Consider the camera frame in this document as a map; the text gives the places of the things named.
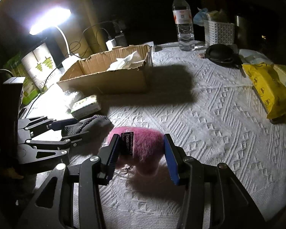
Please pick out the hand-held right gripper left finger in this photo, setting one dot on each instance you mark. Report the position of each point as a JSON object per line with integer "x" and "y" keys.
{"x": 110, "y": 152}

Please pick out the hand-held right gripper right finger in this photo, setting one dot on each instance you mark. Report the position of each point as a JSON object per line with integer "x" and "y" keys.
{"x": 171, "y": 162}

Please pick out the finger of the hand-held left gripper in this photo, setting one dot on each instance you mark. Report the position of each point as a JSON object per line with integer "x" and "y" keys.
{"x": 76, "y": 133}
{"x": 64, "y": 124}

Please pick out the grey sock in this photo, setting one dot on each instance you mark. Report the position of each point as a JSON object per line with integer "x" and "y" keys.
{"x": 97, "y": 124}

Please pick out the cardboard box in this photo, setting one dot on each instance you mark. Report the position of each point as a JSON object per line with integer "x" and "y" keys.
{"x": 109, "y": 81}

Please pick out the white cloth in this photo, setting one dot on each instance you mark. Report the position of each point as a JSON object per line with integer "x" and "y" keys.
{"x": 126, "y": 60}

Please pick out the person's left hand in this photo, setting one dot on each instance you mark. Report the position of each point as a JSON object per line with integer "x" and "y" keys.
{"x": 14, "y": 173}

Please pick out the small tissue packet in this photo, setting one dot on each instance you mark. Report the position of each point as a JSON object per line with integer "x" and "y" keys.
{"x": 85, "y": 104}

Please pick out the green plastic packet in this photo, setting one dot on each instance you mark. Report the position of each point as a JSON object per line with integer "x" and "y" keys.
{"x": 16, "y": 71}

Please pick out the white textured tablecloth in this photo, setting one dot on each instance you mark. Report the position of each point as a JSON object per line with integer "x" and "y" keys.
{"x": 216, "y": 124}

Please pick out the paper cup sleeve pack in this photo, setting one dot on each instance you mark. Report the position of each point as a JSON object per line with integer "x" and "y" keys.
{"x": 41, "y": 66}

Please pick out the white charger plug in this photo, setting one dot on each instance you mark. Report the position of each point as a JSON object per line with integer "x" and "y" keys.
{"x": 111, "y": 44}

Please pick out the black power adapter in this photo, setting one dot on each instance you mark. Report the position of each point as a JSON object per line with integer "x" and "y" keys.
{"x": 120, "y": 37}

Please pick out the white desk lamp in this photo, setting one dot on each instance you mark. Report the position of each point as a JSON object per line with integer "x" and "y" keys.
{"x": 50, "y": 19}

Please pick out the yellow wipes packet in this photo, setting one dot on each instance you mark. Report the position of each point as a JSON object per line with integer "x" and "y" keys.
{"x": 264, "y": 88}

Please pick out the black round pouch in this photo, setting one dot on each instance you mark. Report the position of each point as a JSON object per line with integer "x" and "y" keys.
{"x": 220, "y": 52}

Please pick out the yellow curtain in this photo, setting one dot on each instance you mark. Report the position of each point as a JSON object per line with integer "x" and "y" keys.
{"x": 81, "y": 0}

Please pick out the white woven basket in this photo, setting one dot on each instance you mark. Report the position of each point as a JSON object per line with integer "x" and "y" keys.
{"x": 219, "y": 33}

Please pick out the clear water bottle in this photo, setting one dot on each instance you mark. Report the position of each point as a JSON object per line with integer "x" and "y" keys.
{"x": 183, "y": 23}

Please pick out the blue plastic bag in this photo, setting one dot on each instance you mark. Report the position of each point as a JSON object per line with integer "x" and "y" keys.
{"x": 200, "y": 16}

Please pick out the metal container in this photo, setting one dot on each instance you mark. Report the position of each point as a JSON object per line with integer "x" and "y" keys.
{"x": 243, "y": 31}

